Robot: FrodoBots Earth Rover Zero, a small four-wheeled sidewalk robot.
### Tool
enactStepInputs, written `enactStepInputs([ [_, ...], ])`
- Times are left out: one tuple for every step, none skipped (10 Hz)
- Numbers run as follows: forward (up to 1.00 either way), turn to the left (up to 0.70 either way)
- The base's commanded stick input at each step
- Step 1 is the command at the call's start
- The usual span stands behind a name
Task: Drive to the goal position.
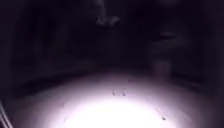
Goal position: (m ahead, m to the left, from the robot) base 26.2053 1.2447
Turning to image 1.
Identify pale paved path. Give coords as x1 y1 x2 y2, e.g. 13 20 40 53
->
0 68 224 128

